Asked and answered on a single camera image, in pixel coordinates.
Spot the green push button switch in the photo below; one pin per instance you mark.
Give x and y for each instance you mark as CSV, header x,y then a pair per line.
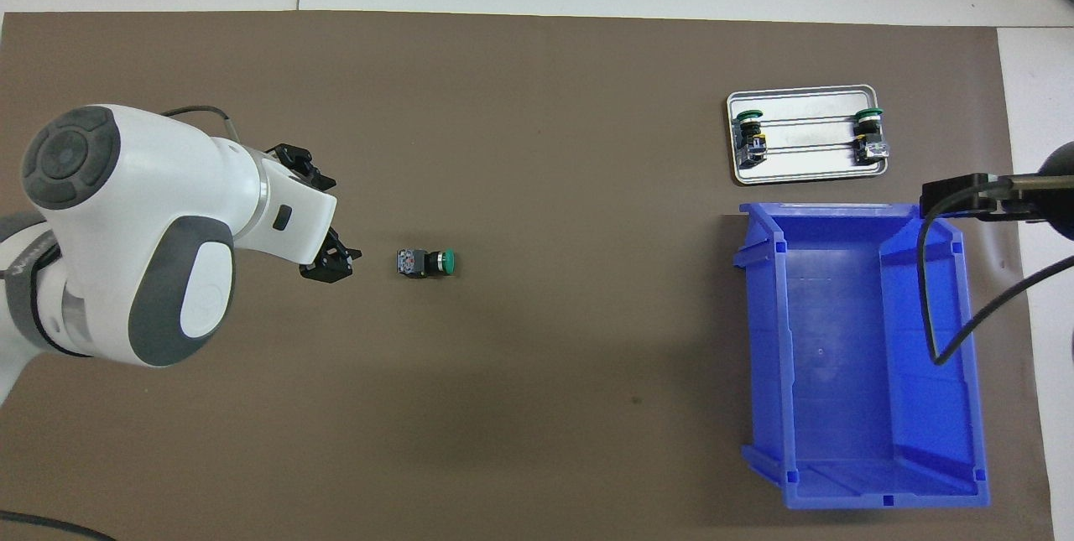
x,y
749,138
869,138
419,262

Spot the blue plastic storage bin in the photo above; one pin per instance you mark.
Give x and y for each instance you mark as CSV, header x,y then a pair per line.
x,y
839,340

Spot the silver metal tray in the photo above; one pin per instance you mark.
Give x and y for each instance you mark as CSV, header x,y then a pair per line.
x,y
805,163

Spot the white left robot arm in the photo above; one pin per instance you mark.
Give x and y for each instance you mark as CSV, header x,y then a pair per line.
x,y
126,231

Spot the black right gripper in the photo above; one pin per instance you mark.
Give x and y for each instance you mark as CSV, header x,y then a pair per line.
x,y
1055,197

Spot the brown table mat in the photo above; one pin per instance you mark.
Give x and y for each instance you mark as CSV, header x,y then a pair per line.
x,y
545,398

